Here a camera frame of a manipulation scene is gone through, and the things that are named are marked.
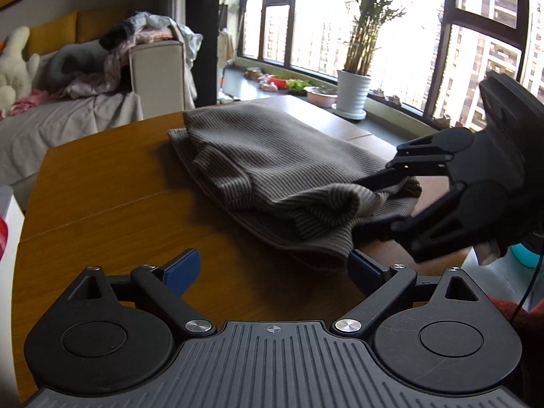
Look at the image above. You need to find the red basin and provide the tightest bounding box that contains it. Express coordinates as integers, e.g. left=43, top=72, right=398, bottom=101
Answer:
left=267, top=75, right=287, bottom=90

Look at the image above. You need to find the left yellow cushion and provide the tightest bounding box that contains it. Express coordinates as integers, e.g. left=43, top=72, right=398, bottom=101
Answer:
left=26, top=11, right=78, bottom=56

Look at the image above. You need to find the white ribbed plant pot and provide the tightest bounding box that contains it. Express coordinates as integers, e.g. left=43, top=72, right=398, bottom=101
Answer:
left=333, top=70, right=372, bottom=121

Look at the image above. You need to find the pink cloth on sofa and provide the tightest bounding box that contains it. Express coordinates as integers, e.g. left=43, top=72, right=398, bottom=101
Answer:
left=1, top=88, right=51, bottom=119

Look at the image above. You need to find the right yellow cushion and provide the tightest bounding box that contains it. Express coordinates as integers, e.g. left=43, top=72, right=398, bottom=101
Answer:
left=75, top=5, right=131, bottom=43

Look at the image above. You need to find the yellow cushion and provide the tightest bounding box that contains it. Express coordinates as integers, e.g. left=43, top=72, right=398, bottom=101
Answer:
left=75, top=5, right=131, bottom=43
left=26, top=11, right=78, bottom=56

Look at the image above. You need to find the tall bamboo palm plant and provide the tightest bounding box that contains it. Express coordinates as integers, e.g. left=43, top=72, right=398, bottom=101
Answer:
left=343, top=0, right=405, bottom=77

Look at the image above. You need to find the grey neck pillow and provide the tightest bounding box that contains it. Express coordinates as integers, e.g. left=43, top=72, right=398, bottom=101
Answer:
left=43, top=41, right=108, bottom=92

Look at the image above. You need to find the green leafy plant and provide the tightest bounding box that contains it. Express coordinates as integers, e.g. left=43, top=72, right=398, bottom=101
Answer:
left=286, top=78, right=315, bottom=96

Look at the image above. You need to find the pink flower pot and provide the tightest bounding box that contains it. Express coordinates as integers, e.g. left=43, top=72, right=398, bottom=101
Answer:
left=304, top=86, right=338, bottom=109

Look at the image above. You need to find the beige sofa with cover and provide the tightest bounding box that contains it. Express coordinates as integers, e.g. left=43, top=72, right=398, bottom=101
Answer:
left=0, top=38, right=190, bottom=209

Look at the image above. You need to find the pile of clothes on armrest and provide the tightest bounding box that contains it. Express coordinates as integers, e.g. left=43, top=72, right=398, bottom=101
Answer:
left=64, top=12, right=203, bottom=118

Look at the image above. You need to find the striped knit garment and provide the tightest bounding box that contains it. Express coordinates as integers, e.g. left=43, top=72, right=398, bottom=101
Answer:
left=168, top=103, right=422, bottom=260

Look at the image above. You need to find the white plush duck toy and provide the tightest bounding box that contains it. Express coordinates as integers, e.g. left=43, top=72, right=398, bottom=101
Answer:
left=0, top=26, right=40, bottom=113

